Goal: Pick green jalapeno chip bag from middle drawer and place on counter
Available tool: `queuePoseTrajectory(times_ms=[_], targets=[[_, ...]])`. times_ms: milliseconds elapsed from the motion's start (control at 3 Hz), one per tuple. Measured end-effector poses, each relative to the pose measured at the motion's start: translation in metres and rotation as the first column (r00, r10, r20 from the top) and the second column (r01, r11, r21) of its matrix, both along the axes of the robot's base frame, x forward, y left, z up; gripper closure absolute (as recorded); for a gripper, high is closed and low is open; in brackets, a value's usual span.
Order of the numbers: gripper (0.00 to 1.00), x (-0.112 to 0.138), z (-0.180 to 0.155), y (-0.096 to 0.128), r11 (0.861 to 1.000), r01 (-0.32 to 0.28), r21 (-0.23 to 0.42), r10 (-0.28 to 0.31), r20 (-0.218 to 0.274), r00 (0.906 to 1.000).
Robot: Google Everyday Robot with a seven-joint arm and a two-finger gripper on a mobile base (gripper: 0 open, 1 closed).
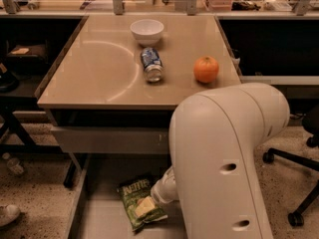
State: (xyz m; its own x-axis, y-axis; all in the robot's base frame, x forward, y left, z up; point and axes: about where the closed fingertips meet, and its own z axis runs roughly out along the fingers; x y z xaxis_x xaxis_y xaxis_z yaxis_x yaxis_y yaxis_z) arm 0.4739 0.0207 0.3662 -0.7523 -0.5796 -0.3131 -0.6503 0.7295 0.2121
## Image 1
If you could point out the blue soda can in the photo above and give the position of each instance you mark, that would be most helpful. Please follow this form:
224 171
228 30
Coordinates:
152 65

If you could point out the white ceramic bowl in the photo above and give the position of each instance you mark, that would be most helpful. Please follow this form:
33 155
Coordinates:
147 32

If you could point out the orange fruit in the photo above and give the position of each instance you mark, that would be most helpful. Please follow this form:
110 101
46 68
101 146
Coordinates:
205 69

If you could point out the open middle drawer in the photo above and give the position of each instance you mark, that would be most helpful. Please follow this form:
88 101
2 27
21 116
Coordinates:
98 211

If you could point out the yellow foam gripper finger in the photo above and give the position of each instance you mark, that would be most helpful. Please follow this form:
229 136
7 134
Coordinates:
144 206

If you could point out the white shoe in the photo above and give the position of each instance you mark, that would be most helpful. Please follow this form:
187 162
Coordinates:
8 214

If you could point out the clear plastic bottle on floor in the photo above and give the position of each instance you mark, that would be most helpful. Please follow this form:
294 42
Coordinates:
13 164

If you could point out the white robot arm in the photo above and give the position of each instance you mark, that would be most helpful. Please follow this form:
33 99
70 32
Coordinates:
212 137

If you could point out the green jalapeno chip bag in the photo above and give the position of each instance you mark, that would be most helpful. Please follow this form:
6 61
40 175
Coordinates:
131 192

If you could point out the black table leg frame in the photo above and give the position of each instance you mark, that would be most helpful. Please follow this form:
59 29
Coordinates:
11 123

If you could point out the grey drawer cabinet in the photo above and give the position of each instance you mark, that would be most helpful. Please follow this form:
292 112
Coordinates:
98 99

